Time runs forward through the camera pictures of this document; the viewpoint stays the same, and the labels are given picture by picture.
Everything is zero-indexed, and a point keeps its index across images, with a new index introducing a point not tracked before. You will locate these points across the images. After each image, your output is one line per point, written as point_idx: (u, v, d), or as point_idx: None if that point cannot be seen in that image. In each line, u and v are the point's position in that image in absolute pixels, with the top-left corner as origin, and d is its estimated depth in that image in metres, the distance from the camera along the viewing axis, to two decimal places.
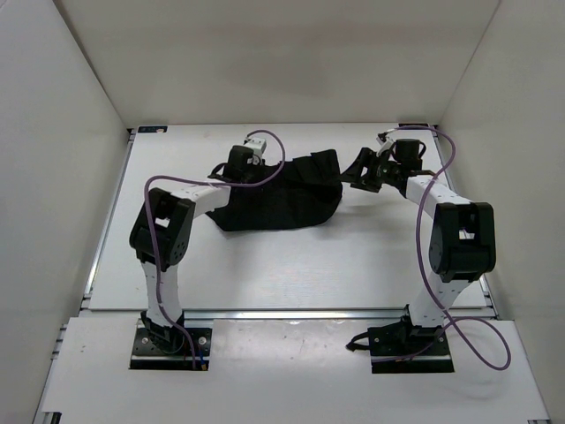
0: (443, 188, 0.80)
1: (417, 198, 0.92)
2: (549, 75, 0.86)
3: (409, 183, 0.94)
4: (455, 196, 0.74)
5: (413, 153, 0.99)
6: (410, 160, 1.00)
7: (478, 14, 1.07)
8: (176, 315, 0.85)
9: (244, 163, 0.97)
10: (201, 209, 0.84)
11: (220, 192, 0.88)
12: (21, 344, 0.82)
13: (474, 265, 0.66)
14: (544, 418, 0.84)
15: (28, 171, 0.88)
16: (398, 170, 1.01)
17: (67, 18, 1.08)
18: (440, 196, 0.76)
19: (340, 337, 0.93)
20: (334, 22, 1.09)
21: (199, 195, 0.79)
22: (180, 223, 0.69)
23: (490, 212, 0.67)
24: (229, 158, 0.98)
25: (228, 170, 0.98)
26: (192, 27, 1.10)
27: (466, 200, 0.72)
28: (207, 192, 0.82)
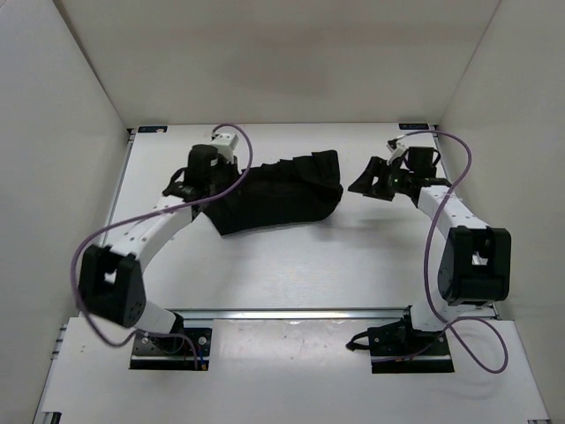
0: (460, 205, 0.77)
1: (429, 210, 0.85)
2: (549, 74, 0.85)
3: (422, 193, 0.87)
4: (471, 218, 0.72)
5: (427, 160, 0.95)
6: (425, 167, 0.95)
7: (478, 14, 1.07)
8: (168, 326, 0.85)
9: (206, 166, 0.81)
10: (161, 243, 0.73)
11: (177, 215, 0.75)
12: (21, 344, 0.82)
13: (485, 293, 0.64)
14: (544, 418, 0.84)
15: (27, 170, 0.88)
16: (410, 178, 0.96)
17: (67, 17, 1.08)
18: (455, 216, 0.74)
19: (340, 337, 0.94)
20: (334, 21, 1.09)
21: (147, 236, 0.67)
22: (124, 290, 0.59)
23: (508, 240, 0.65)
24: (189, 162, 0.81)
25: (188, 176, 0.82)
26: (192, 26, 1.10)
27: (482, 223, 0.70)
28: (160, 227, 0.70)
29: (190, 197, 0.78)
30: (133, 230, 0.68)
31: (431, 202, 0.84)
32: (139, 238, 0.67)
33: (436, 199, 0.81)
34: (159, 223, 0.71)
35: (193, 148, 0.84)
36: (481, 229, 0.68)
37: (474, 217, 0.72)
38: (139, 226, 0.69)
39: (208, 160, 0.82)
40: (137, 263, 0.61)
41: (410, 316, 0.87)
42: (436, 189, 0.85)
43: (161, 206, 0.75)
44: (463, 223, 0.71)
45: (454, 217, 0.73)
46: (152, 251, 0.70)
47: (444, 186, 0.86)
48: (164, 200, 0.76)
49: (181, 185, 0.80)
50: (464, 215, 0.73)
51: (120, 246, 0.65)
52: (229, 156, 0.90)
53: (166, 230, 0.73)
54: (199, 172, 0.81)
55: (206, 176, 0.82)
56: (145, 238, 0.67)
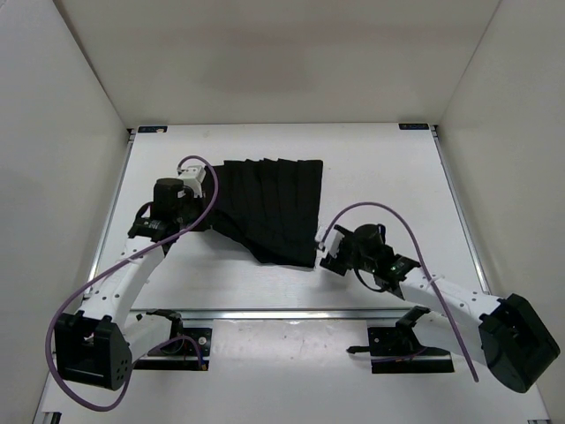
0: (450, 287, 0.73)
1: (414, 299, 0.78)
2: (548, 75, 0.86)
3: (403, 288, 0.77)
4: (478, 299, 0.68)
5: (377, 244, 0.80)
6: (381, 252, 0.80)
7: (478, 14, 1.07)
8: (167, 331, 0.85)
9: (173, 200, 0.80)
10: (139, 288, 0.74)
11: (147, 257, 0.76)
12: (21, 344, 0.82)
13: (545, 360, 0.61)
14: (544, 418, 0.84)
15: (28, 171, 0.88)
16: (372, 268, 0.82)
17: (67, 17, 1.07)
18: (463, 305, 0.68)
19: (340, 337, 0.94)
20: (334, 21, 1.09)
21: (120, 295, 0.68)
22: (104, 357, 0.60)
23: (524, 301, 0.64)
24: (154, 196, 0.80)
25: (155, 210, 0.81)
26: (191, 26, 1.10)
27: (490, 297, 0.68)
28: (131, 277, 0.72)
29: (159, 232, 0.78)
30: (103, 286, 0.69)
31: (417, 293, 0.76)
32: (113, 295, 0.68)
33: (425, 291, 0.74)
34: (131, 272, 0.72)
35: (158, 181, 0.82)
36: (497, 307, 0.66)
37: (478, 295, 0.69)
38: (110, 282, 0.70)
39: (175, 194, 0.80)
40: (114, 326, 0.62)
41: (417, 335, 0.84)
42: (414, 275, 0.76)
43: (129, 251, 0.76)
44: (476, 307, 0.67)
45: (463, 307, 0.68)
46: (128, 305, 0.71)
47: (418, 269, 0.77)
48: (132, 242, 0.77)
49: (148, 221, 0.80)
50: (470, 299, 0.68)
51: (96, 308, 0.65)
52: (198, 189, 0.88)
53: (139, 276, 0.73)
54: (165, 207, 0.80)
55: (175, 209, 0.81)
56: (117, 294, 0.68)
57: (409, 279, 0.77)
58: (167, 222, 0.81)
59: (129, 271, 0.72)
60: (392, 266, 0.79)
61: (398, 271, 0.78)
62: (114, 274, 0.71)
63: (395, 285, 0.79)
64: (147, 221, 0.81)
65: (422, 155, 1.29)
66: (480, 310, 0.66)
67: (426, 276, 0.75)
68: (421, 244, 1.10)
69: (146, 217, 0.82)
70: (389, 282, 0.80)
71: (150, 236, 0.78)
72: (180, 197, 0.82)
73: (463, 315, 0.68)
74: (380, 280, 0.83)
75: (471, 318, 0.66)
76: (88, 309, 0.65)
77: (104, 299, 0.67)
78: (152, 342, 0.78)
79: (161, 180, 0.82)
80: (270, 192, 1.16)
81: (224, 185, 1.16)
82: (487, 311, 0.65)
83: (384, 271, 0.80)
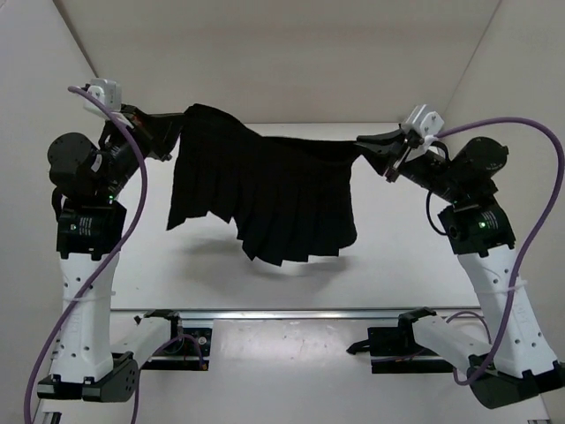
0: (523, 307, 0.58)
1: (470, 275, 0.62)
2: (547, 74, 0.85)
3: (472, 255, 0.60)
4: (538, 347, 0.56)
5: (487, 177, 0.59)
6: (480, 189, 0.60)
7: (478, 15, 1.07)
8: (168, 333, 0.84)
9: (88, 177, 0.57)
10: (106, 307, 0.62)
11: (98, 281, 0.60)
12: (21, 344, 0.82)
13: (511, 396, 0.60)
14: (544, 418, 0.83)
15: (28, 171, 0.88)
16: (455, 202, 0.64)
17: (66, 15, 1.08)
18: (519, 341, 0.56)
19: (340, 337, 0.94)
20: (334, 20, 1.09)
21: (89, 347, 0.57)
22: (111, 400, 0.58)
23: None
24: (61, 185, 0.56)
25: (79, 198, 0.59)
26: (191, 27, 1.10)
27: (548, 352, 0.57)
28: (91, 315, 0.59)
29: (98, 234, 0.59)
30: (66, 338, 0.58)
31: (482, 280, 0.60)
32: (81, 348, 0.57)
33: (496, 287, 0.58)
34: (87, 312, 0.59)
35: (53, 162, 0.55)
36: (548, 370, 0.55)
37: (541, 340, 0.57)
38: (71, 331, 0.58)
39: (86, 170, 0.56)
40: (100, 388, 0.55)
41: (416, 333, 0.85)
42: (495, 260, 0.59)
43: (71, 281, 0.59)
44: (527, 352, 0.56)
45: (517, 344, 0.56)
46: (102, 332, 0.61)
47: (504, 249, 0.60)
48: (73, 268, 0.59)
49: (74, 222, 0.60)
50: (531, 341, 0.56)
51: (69, 372, 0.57)
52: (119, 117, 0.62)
53: (99, 306, 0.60)
54: (86, 189, 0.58)
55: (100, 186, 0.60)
56: (86, 345, 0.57)
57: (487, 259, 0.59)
58: (100, 203, 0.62)
59: (85, 311, 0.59)
60: (479, 220, 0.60)
61: (485, 231, 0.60)
62: (69, 320, 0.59)
63: (465, 236, 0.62)
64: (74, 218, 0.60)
65: None
66: (528, 363, 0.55)
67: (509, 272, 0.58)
68: (420, 244, 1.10)
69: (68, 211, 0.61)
70: (459, 226, 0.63)
71: (90, 252, 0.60)
72: (101, 163, 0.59)
73: (505, 348, 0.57)
74: (448, 217, 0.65)
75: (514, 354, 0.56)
76: (61, 373, 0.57)
77: (72, 354, 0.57)
78: (154, 343, 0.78)
79: (51, 158, 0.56)
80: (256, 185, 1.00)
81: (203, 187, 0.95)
82: (535, 368, 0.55)
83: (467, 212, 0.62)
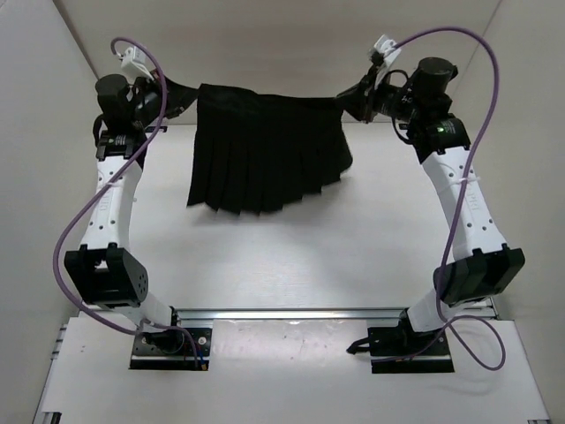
0: (475, 197, 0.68)
1: (435, 180, 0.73)
2: (547, 73, 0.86)
3: (431, 158, 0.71)
4: (488, 230, 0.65)
5: (439, 86, 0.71)
6: (435, 101, 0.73)
7: (478, 15, 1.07)
8: (167, 319, 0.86)
9: (124, 103, 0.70)
10: (129, 212, 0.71)
11: (128, 178, 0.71)
12: (22, 343, 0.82)
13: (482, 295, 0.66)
14: (544, 417, 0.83)
15: (29, 171, 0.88)
16: (418, 117, 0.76)
17: (67, 16, 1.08)
18: (470, 225, 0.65)
19: (340, 337, 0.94)
20: (334, 21, 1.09)
21: (116, 221, 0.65)
22: (124, 278, 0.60)
23: (522, 261, 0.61)
24: (101, 108, 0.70)
25: (110, 121, 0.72)
26: (191, 28, 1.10)
27: (499, 238, 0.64)
28: (118, 201, 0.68)
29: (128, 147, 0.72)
30: (95, 215, 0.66)
31: (441, 177, 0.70)
32: (108, 221, 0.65)
33: (450, 181, 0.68)
34: (116, 196, 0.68)
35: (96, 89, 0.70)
36: (496, 251, 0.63)
37: (491, 224, 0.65)
38: (101, 208, 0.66)
39: (123, 95, 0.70)
40: (123, 249, 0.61)
41: (410, 319, 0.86)
42: (452, 161, 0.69)
43: (105, 174, 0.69)
44: (478, 236, 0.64)
45: (469, 228, 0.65)
46: (125, 228, 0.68)
47: (462, 151, 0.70)
48: (106, 165, 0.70)
49: (113, 139, 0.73)
50: (481, 224, 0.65)
51: (94, 239, 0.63)
52: (145, 72, 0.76)
53: (124, 198, 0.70)
54: (120, 114, 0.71)
55: (130, 117, 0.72)
56: (113, 219, 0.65)
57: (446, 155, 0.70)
58: (130, 131, 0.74)
59: (115, 196, 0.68)
60: (439, 125, 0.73)
61: (444, 135, 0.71)
62: (99, 202, 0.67)
63: (428, 143, 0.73)
64: (111, 138, 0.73)
65: None
66: (478, 243, 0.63)
67: (463, 168, 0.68)
68: (420, 243, 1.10)
69: (106, 132, 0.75)
70: (423, 137, 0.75)
71: (122, 154, 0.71)
72: (131, 94, 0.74)
73: (461, 233, 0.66)
74: (415, 133, 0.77)
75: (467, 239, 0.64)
76: (87, 241, 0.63)
77: (100, 228, 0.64)
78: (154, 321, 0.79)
79: (98, 87, 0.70)
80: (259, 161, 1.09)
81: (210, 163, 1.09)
82: (484, 248, 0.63)
83: (428, 124, 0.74)
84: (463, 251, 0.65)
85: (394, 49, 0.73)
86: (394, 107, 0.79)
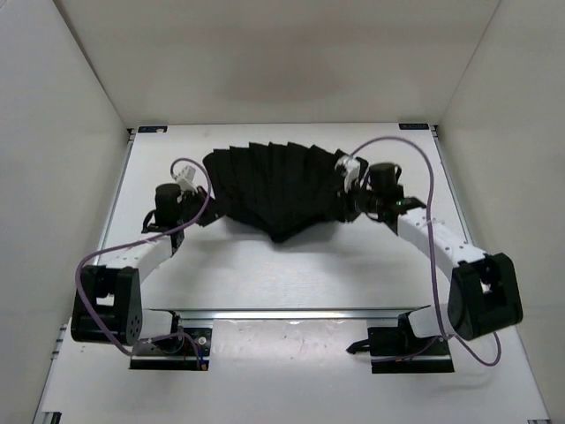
0: (445, 231, 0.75)
1: (409, 237, 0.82)
2: (547, 75, 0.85)
3: (400, 222, 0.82)
4: (466, 247, 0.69)
5: (391, 177, 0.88)
6: (391, 188, 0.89)
7: (478, 14, 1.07)
8: (167, 326, 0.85)
9: (175, 206, 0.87)
10: (148, 268, 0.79)
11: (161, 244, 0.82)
12: (21, 344, 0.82)
13: (503, 321, 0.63)
14: (544, 418, 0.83)
15: (28, 171, 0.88)
16: (380, 204, 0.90)
17: (66, 16, 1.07)
18: (449, 248, 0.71)
19: (340, 337, 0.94)
20: (334, 20, 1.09)
21: (139, 260, 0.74)
22: (125, 297, 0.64)
23: (509, 265, 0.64)
24: (157, 204, 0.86)
25: (160, 217, 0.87)
26: (191, 27, 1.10)
27: (478, 250, 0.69)
28: (148, 253, 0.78)
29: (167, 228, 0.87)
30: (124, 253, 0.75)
31: (411, 230, 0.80)
32: (131, 257, 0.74)
33: (419, 226, 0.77)
34: (146, 247, 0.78)
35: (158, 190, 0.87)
36: (480, 259, 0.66)
37: (468, 244, 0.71)
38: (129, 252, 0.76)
39: (175, 200, 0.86)
40: (135, 271, 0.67)
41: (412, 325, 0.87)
42: (414, 215, 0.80)
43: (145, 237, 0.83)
44: (459, 253, 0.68)
45: (448, 250, 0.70)
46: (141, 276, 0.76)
47: (420, 208, 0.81)
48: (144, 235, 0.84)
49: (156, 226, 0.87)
50: (458, 244, 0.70)
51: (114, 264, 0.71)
52: (189, 185, 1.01)
53: (152, 255, 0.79)
54: (169, 213, 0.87)
55: (177, 214, 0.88)
56: (137, 256, 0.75)
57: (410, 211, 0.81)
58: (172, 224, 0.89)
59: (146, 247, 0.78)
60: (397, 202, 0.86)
61: (403, 205, 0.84)
62: (130, 249, 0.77)
63: (395, 218, 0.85)
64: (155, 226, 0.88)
65: (423, 157, 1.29)
66: (461, 256, 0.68)
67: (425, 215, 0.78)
68: None
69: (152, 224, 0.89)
70: (388, 213, 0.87)
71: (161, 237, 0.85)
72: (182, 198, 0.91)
73: (444, 258, 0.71)
74: (380, 211, 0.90)
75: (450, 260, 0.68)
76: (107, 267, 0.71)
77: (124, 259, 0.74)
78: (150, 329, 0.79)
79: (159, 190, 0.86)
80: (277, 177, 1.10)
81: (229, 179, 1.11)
82: (467, 258, 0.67)
83: (389, 204, 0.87)
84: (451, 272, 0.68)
85: (352, 161, 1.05)
86: (363, 203, 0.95)
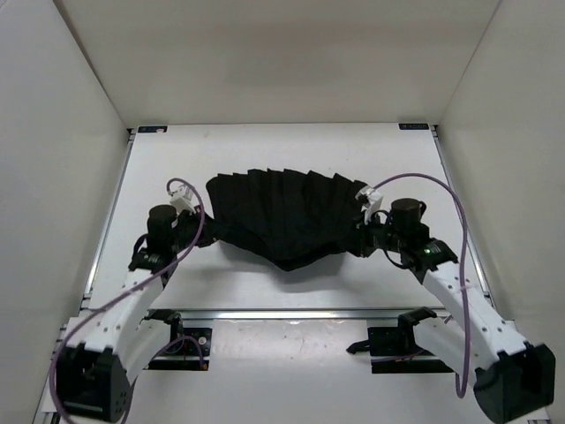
0: (480, 301, 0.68)
1: (435, 293, 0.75)
2: (548, 75, 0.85)
3: (427, 276, 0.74)
4: (505, 331, 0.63)
5: (417, 219, 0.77)
6: (416, 231, 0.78)
7: (478, 14, 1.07)
8: (167, 332, 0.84)
9: (169, 230, 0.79)
10: (137, 321, 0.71)
11: (148, 289, 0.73)
12: (22, 344, 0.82)
13: (531, 406, 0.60)
14: (544, 417, 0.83)
15: (28, 171, 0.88)
16: (404, 246, 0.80)
17: (66, 16, 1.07)
18: (486, 329, 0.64)
19: (340, 337, 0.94)
20: (334, 21, 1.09)
21: (122, 328, 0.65)
22: (105, 390, 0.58)
23: (552, 360, 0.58)
24: (149, 229, 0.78)
25: (152, 240, 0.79)
26: (191, 27, 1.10)
27: (518, 336, 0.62)
28: (133, 310, 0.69)
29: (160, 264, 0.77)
30: (105, 317, 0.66)
31: (442, 291, 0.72)
32: (113, 325, 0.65)
33: (451, 292, 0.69)
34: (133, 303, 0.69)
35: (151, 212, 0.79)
36: (520, 350, 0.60)
37: (506, 326, 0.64)
38: (111, 313, 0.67)
39: (170, 224, 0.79)
40: (114, 359, 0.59)
41: (417, 337, 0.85)
42: (445, 273, 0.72)
43: (130, 283, 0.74)
44: (499, 339, 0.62)
45: (485, 332, 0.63)
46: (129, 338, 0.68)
47: (451, 264, 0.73)
48: (132, 276, 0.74)
49: (147, 254, 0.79)
50: (496, 327, 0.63)
51: (94, 340, 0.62)
52: (186, 205, 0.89)
53: (139, 307, 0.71)
54: (162, 238, 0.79)
55: (170, 239, 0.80)
56: (118, 324, 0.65)
57: (441, 267, 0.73)
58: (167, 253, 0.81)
59: (131, 302, 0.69)
60: (425, 248, 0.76)
61: (431, 254, 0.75)
62: (115, 306, 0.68)
63: (422, 267, 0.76)
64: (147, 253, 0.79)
65: (423, 157, 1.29)
66: (500, 345, 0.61)
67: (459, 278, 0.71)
68: None
69: (143, 249, 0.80)
70: (414, 258, 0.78)
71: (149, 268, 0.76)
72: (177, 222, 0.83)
73: (479, 339, 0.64)
74: (404, 254, 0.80)
75: (488, 346, 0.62)
76: (86, 341, 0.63)
77: (104, 329, 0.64)
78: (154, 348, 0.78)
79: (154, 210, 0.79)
80: (277, 203, 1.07)
81: (229, 203, 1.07)
82: (508, 349, 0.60)
83: (416, 248, 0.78)
84: (485, 357, 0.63)
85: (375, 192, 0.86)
86: (383, 240, 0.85)
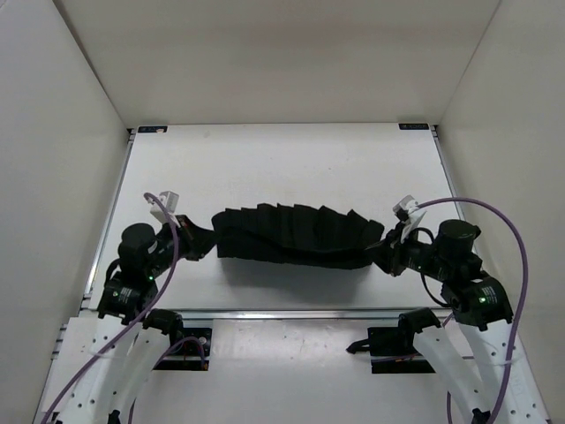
0: (518, 380, 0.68)
1: (470, 345, 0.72)
2: (548, 76, 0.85)
3: (471, 329, 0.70)
4: (532, 419, 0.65)
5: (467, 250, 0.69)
6: (463, 264, 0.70)
7: (478, 14, 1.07)
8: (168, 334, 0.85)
9: (143, 256, 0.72)
10: (117, 374, 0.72)
11: (120, 344, 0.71)
12: (22, 344, 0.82)
13: None
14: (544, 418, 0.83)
15: (28, 171, 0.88)
16: (449, 277, 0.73)
17: (66, 16, 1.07)
18: (514, 412, 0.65)
19: (340, 337, 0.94)
20: (334, 21, 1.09)
21: (96, 399, 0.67)
22: None
23: None
24: (121, 257, 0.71)
25: (125, 268, 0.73)
26: (191, 27, 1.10)
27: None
28: (105, 374, 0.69)
29: (133, 303, 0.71)
30: (79, 389, 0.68)
31: (481, 352, 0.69)
32: (88, 400, 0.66)
33: (493, 359, 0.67)
34: (103, 369, 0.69)
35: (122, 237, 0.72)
36: None
37: (535, 412, 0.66)
38: (85, 382, 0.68)
39: (145, 251, 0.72)
40: None
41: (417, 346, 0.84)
42: (493, 336, 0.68)
43: (99, 338, 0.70)
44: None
45: (512, 414, 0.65)
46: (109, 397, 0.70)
47: (503, 323, 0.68)
48: (102, 327, 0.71)
49: (118, 289, 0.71)
50: (525, 412, 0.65)
51: (71, 420, 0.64)
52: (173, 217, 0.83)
53: (114, 364, 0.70)
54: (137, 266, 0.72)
55: (144, 267, 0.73)
56: (93, 397, 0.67)
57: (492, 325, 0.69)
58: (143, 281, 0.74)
59: (102, 366, 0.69)
60: (479, 294, 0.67)
61: (485, 305, 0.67)
62: (88, 373, 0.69)
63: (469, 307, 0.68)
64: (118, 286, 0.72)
65: (423, 157, 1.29)
66: None
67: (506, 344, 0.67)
68: None
69: (116, 279, 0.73)
70: (460, 297, 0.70)
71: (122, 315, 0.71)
72: (154, 246, 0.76)
73: (503, 417, 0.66)
74: (449, 291, 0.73)
75: None
76: (64, 420, 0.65)
77: (79, 404, 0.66)
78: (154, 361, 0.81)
79: (125, 235, 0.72)
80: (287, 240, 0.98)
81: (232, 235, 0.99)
82: None
83: (464, 286, 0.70)
84: None
85: (418, 208, 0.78)
86: (424, 263, 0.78)
